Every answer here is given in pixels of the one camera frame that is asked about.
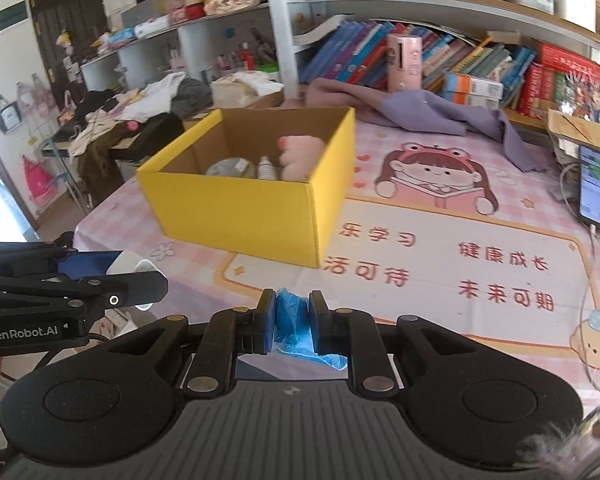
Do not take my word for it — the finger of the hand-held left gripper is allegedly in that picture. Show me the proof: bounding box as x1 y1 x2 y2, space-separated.
0 241 126 281
0 271 170 313

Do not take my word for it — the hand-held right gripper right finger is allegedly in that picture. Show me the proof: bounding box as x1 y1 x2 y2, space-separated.
307 290 473 396

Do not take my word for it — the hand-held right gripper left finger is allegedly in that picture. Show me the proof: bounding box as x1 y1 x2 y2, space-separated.
115 287 279 395

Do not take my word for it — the blue plastic packet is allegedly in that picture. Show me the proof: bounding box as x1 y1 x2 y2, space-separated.
272 287 351 372

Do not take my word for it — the yellow cardboard box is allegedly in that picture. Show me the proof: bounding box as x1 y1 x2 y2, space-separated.
136 106 357 269

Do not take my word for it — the yellow tape roll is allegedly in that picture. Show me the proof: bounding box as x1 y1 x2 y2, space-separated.
205 158 258 178

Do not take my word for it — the printed spray bottle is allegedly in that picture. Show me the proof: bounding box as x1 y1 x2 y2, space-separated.
256 156 281 181

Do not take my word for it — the pink plush pig toy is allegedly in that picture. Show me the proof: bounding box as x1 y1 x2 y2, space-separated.
276 135 327 182

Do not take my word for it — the red and pink backpack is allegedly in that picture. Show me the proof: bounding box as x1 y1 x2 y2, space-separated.
21 155 57 207

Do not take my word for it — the black and white tote bag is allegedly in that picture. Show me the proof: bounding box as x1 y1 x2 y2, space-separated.
0 94 22 133

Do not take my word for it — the pink hanging bag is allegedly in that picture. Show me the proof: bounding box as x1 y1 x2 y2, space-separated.
15 74 57 111

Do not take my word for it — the pile of clothes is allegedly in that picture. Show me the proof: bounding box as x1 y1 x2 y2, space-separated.
70 71 213 156

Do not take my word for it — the cream cloth bundle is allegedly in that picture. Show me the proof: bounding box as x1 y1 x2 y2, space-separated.
211 72 285 108

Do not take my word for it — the brown cardboard carton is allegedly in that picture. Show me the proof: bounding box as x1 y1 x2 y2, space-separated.
245 92 286 111

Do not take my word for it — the mauve and lilac cloth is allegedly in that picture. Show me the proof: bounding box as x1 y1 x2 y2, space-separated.
280 77 556 173

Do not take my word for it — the white wipes pack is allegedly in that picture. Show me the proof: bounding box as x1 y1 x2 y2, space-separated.
134 14 173 40

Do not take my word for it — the dark wooden door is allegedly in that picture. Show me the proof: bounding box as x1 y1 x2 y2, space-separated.
25 0 106 126

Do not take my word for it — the grey fluffy trim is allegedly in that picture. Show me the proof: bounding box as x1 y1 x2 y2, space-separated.
517 405 600 480

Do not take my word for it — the orange and blue carton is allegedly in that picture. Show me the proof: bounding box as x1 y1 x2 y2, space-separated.
442 91 501 110
445 72 505 96

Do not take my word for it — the pink cylindrical device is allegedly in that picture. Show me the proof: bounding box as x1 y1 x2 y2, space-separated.
386 34 425 93

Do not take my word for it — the row of colourful books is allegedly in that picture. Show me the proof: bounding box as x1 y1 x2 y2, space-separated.
300 20 536 96

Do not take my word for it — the white shelf unit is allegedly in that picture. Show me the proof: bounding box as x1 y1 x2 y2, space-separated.
80 0 600 131

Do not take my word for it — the white booklet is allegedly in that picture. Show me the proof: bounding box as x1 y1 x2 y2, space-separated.
292 14 353 50

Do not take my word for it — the pile of loose papers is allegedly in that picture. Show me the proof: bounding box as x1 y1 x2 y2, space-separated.
550 135 600 181

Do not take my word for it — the smartphone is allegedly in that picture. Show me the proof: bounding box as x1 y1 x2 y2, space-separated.
577 144 600 228

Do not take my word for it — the kraft paper envelope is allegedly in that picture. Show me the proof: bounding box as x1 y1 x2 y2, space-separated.
547 109 600 156

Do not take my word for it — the cartoon acrylic stand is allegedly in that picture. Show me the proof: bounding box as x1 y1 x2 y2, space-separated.
560 72 600 116

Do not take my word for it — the red boxed book set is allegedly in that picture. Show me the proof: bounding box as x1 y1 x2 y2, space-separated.
517 42 600 120

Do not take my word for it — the white pen holder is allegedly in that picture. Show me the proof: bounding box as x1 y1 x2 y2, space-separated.
552 0 598 33

